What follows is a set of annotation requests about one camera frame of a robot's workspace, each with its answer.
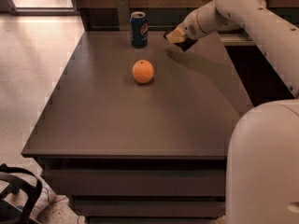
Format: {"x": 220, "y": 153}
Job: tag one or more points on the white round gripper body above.
{"x": 189, "y": 28}

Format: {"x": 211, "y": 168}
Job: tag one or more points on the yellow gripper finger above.
{"x": 176, "y": 36}

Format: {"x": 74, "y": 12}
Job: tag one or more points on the black rxbar chocolate wrapper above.
{"x": 185, "y": 45}

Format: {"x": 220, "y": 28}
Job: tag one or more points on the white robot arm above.
{"x": 262, "y": 175}

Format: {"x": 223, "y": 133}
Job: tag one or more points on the blue pepsi can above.
{"x": 139, "y": 29}

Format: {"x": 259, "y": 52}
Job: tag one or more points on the orange fruit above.
{"x": 143, "y": 71}

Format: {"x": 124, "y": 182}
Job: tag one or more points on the grey drawer cabinet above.
{"x": 99, "y": 118}

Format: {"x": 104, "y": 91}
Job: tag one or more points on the upper grey drawer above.
{"x": 136, "y": 183}

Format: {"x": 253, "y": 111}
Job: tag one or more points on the grey drawer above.
{"x": 154, "y": 209}
{"x": 136, "y": 183}

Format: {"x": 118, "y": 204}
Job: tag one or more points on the lower grey drawer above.
{"x": 154, "y": 209}

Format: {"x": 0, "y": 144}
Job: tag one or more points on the white cloth on floor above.
{"x": 47, "y": 196}

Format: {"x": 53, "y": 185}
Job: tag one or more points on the left metal wall bracket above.
{"x": 123, "y": 14}

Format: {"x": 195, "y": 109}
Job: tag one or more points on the horizontal metal rail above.
{"x": 117, "y": 27}

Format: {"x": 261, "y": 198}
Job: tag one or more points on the window frame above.
{"x": 41, "y": 7}

